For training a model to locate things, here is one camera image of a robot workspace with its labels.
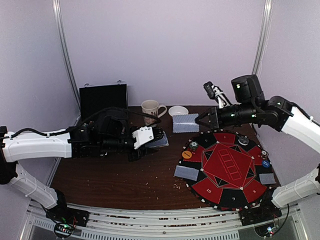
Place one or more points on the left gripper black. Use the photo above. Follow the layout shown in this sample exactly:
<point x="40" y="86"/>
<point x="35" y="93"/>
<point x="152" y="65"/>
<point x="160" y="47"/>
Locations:
<point x="140" y="154"/>

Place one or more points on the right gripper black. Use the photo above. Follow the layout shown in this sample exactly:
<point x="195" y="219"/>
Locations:
<point x="216" y="117"/>

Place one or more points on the stack of poker chips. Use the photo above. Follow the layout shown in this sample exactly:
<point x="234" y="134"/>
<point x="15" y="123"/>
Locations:
<point x="193" y="146"/>
<point x="264" y="154"/>

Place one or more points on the deck of playing cards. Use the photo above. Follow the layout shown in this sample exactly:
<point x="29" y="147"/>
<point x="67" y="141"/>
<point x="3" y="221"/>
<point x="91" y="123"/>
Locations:
<point x="163" y="142"/>

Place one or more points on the orange big blind button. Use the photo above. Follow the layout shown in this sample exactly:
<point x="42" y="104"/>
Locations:
<point x="186" y="154"/>

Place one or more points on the black dealer button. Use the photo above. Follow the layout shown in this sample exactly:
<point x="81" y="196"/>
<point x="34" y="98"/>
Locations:
<point x="243" y="140"/>

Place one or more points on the blue small blind button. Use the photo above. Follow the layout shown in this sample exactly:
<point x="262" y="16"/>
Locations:
<point x="266" y="164"/>

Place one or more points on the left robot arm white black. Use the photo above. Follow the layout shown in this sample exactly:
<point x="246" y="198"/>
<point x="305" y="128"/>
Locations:
<point x="31" y="144"/>

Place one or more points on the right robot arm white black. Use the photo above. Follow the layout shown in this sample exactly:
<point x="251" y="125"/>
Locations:
<point x="278" y="113"/>

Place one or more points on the orange white ceramic bowl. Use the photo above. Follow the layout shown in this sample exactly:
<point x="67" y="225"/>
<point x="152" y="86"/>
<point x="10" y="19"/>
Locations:
<point x="178" y="110"/>

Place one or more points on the white floral ceramic mug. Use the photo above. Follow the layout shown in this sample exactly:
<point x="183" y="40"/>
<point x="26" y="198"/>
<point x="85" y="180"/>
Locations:
<point x="152" y="107"/>

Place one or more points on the red black poker mat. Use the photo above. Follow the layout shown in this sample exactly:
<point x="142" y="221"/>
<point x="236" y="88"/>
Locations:
<point x="224" y="174"/>

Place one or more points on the black poker chip case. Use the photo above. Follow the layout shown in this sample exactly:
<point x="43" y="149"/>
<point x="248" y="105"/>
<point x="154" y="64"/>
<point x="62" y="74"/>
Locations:
<point x="96" y="98"/>

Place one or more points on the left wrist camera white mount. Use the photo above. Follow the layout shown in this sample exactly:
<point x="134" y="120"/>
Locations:
<point x="142" y="136"/>

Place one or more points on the aluminium front rail base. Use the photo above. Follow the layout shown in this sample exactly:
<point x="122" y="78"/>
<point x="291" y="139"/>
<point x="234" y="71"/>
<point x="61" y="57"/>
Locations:
<point x="183" y="224"/>

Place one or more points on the right aluminium frame post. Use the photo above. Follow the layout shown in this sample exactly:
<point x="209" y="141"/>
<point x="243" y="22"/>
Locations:
<point x="263" y="37"/>

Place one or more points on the aluminium frame post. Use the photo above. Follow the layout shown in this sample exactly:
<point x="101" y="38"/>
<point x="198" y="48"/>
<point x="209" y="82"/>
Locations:
<point x="263" y="37"/>
<point x="66" y="56"/>

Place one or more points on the left aluminium frame post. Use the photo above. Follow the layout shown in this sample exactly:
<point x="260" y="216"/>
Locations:
<point x="66" y="56"/>

